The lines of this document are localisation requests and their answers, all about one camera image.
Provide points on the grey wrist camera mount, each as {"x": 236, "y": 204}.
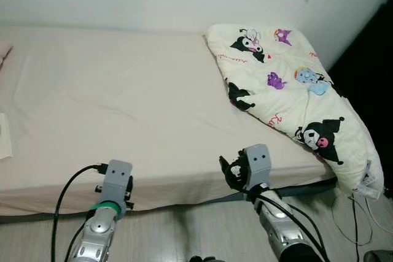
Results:
{"x": 258, "y": 162}
{"x": 116, "y": 173}

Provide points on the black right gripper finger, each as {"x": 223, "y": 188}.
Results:
{"x": 225, "y": 164}
{"x": 241, "y": 159}

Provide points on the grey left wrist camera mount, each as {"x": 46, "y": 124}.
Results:
{"x": 116, "y": 173}

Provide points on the teal bed frame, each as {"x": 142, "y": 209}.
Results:
{"x": 295, "y": 188}

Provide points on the mattress with white sheet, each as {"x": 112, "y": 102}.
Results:
{"x": 123, "y": 102}

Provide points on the black wardrobe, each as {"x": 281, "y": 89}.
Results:
{"x": 368, "y": 90}

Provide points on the cream cartoon print quilt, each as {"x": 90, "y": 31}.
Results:
{"x": 276, "y": 105}

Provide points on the grey white floor object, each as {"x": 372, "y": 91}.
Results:
{"x": 377, "y": 257}

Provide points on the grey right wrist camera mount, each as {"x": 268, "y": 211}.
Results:
{"x": 258, "y": 162}

